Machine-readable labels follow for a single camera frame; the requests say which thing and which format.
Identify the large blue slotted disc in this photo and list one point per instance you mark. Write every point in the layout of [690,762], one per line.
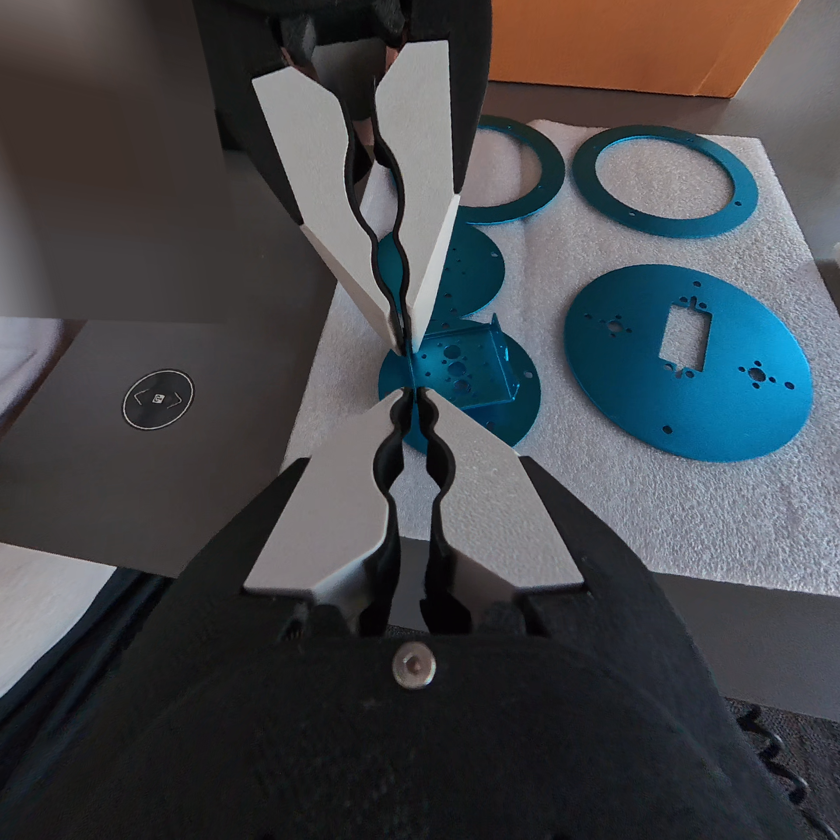
[623,394]

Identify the white foam sheet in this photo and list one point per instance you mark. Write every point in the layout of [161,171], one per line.
[656,512]

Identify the round desk control button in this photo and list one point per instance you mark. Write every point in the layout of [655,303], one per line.
[157,398]

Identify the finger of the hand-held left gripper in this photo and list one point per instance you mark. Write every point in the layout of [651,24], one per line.
[426,131]
[315,164]

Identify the blue metal bracket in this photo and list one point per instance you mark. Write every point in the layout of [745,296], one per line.
[485,374]

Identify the brown cardboard box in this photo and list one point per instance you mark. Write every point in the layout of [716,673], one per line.
[623,46]

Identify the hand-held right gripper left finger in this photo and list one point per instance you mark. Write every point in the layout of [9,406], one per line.
[328,518]

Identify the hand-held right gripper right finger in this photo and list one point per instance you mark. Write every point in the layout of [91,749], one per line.
[505,525]

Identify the small blue perforated disc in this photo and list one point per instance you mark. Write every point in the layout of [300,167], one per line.
[472,275]
[499,426]

